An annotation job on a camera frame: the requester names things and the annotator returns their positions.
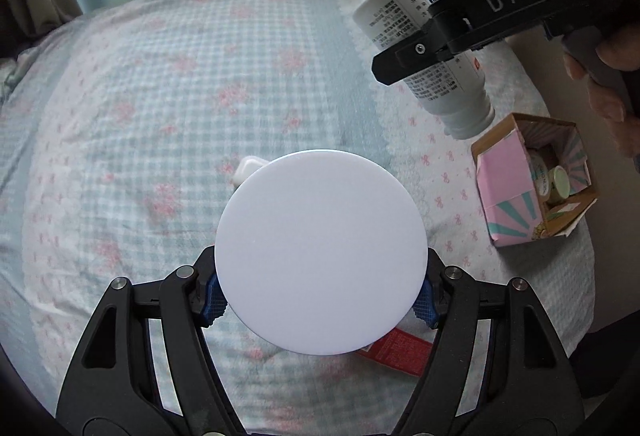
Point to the checked floral bed sheet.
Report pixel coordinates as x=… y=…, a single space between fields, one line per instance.
x=150 y=125

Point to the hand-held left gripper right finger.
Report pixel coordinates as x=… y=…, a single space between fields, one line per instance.
x=425 y=307

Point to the person's right hand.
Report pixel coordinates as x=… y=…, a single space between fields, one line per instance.
x=607 y=98

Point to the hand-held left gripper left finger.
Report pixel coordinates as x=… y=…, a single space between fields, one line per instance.
x=212 y=297

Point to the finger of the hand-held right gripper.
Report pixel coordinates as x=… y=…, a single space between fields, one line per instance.
x=411 y=57

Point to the white round disc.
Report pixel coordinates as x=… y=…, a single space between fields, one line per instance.
x=320 y=253

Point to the small white plastic object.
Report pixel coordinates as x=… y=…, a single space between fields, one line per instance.
x=246 y=169

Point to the small cream jar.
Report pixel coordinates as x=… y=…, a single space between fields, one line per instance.
x=560 y=182

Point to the white labelled bottle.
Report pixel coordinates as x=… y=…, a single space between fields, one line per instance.
x=395 y=13

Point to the red packet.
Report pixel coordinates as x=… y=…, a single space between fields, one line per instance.
x=400 y=352

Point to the pink cardboard box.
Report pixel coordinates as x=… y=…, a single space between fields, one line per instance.
x=505 y=196

